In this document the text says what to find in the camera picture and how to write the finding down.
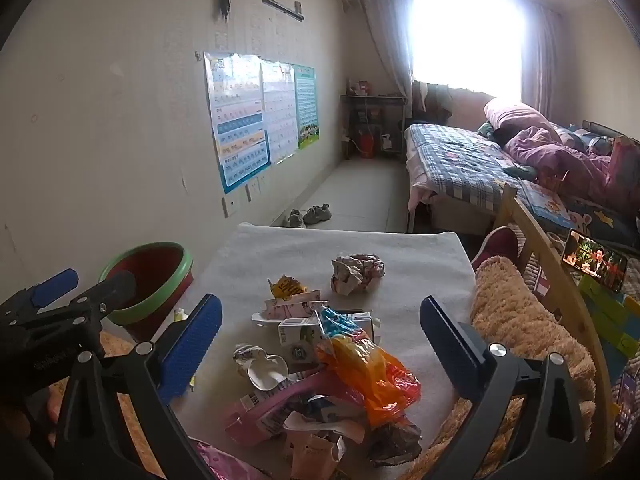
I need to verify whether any blue picture book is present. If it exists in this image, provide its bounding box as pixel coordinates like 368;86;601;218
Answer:
520;180;576;233

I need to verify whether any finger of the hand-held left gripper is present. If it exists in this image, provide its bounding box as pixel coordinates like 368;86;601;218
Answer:
0;268;80;317
25;271;138;333

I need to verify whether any metal shelf rack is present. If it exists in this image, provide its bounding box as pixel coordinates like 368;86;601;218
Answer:
341;92;408;161

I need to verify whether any sheer purple curtain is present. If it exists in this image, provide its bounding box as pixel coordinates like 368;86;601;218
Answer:
352;0;416;101
520;2;566;123

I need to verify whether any crumpled printed paper ball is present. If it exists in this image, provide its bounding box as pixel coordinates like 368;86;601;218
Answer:
331;253;387;295

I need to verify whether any red container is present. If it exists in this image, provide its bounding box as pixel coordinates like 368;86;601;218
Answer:
356;127;376;158

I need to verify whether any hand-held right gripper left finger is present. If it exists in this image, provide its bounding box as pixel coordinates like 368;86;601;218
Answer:
52;292;223;480

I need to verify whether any pink white flattened carton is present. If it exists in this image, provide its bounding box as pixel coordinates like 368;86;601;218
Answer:
250;290;331;322

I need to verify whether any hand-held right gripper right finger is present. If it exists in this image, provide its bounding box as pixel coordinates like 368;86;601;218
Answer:
415;295;586;480

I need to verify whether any smartphone with lit screen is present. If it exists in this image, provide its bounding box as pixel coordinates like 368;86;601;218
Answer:
562;229;628;295

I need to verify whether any pink paper box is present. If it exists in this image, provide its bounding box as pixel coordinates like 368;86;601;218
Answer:
287;430;346;480

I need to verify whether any pink pillow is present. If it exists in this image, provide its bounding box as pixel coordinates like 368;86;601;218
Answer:
484;96;563;143

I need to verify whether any pink plastic bag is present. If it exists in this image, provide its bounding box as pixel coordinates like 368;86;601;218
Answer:
192;437;271;480

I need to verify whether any metal wall rail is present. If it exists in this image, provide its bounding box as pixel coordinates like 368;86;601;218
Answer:
260;0;306;22

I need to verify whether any bright window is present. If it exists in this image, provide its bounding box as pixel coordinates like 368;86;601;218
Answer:
410;0;526;106

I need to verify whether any green wall poster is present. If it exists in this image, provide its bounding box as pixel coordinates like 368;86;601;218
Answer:
293;64;321;151

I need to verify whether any patchwork bed quilt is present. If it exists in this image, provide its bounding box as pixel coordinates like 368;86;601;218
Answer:
404;124;576;211

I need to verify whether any white milk carton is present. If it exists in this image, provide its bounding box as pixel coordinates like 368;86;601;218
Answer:
277;316;326;363

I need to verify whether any red basin with green rim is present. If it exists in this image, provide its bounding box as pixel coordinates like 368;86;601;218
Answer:
97;241;195;341

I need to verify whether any crumpled grey foil wrapper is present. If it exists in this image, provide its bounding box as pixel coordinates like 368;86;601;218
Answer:
365;417;423;466

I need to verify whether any dark red slipper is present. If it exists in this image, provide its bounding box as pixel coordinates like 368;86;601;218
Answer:
470;226;521;273

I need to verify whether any yellow snack wrapper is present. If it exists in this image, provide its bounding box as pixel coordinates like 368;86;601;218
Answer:
267;275;307;301

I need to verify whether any green yellow toy box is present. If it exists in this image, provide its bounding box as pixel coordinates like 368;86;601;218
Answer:
580;275;640;356

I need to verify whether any large blue wall poster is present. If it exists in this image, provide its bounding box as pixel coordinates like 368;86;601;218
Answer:
203;51;272;195

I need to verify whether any long pink flattened carton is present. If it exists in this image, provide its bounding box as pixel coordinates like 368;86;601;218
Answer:
222;375;361;448

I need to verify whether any white table cloth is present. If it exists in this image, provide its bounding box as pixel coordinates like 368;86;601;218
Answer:
150;222;478;480

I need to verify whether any blue striped wrapper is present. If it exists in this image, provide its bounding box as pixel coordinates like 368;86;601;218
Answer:
320;307;361;346

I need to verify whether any purple duvet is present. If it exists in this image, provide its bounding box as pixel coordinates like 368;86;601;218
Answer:
502;127;621;201

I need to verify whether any crumpled white paper cup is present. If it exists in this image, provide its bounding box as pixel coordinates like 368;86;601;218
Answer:
232;342;290;391

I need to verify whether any crumpled white paper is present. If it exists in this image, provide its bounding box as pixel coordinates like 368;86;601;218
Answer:
282;395;368;446

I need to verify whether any pale pink wall poster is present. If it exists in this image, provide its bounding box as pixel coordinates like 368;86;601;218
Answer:
260;58;298;165

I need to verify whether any brown plush blanket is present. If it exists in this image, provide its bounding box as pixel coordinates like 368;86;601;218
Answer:
400;255;598;480

